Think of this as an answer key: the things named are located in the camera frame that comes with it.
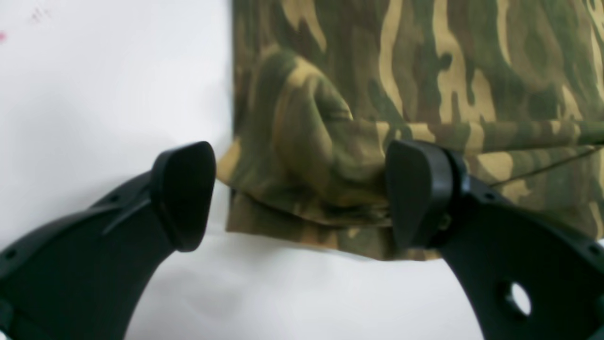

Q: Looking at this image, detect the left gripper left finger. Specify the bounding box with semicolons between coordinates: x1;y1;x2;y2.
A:
0;142;216;340

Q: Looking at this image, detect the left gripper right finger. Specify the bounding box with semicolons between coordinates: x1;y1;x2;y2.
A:
385;140;604;340

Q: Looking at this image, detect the camouflage T-shirt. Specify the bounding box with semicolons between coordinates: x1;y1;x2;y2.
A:
217;0;604;261

